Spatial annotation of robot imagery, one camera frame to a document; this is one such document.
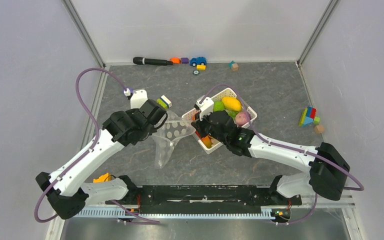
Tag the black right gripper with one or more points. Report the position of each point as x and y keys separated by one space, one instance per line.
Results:
x=199 y=124

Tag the small round toy wheel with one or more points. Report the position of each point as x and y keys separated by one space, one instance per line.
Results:
x=196 y=72

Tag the light wooden cube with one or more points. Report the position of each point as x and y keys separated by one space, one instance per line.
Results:
x=319 y=129

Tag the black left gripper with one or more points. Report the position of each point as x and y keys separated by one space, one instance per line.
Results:
x=132 y=111

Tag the purple toy block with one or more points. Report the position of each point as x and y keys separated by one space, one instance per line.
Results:
x=184 y=60

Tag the black microphone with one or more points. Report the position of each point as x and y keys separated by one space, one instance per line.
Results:
x=151 y=61

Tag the clear zip top bag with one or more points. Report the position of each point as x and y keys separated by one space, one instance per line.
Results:
x=168 y=136

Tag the purple toy onion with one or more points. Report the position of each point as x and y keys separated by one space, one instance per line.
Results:
x=242 y=118

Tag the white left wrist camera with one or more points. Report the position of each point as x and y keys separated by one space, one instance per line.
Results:
x=136 y=97

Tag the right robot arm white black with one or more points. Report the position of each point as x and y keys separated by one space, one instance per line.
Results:
x=323 y=171

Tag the orange toy piece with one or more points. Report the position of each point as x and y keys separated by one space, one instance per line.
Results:
x=176 y=60

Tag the white perforated plastic basket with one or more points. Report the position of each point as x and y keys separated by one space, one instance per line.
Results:
x=240 y=142

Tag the multicolour block stack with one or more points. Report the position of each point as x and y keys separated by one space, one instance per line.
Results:
x=309 y=116

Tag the green toy lettuce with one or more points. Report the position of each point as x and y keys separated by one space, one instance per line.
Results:
x=218 y=106

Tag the wooden toy cube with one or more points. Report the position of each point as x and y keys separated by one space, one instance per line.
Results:
x=234 y=67

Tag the green blue white brick stack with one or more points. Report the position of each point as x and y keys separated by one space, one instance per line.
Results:
x=164 y=102

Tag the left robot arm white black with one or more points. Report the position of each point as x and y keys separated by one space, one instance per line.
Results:
x=66 y=189

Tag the white slotted cable duct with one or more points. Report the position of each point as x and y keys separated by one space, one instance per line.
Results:
x=116 y=212

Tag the green toy grapes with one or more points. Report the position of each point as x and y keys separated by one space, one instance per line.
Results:
x=232 y=113

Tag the blue toy car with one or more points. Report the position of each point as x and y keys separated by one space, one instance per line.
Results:
x=195 y=61

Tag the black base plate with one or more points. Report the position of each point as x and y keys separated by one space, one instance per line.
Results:
x=205 y=199

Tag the yellow toy brick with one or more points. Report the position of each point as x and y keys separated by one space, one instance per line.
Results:
x=201 y=67

